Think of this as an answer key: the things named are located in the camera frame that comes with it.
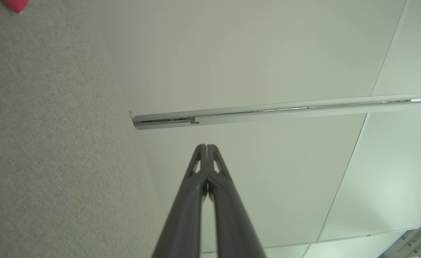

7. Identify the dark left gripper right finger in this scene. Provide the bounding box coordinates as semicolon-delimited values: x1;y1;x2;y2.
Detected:
208;144;267;258

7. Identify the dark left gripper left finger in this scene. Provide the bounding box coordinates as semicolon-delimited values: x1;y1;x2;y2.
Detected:
151;144;208;258

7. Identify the red white basketball jersey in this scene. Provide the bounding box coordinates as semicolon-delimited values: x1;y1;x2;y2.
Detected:
3;0;30;14

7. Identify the grey fabric table cover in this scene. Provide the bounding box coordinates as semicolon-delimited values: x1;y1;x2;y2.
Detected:
0;0;170;258

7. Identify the silver metal rail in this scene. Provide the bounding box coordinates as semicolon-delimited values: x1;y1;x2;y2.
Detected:
129;92;421;130

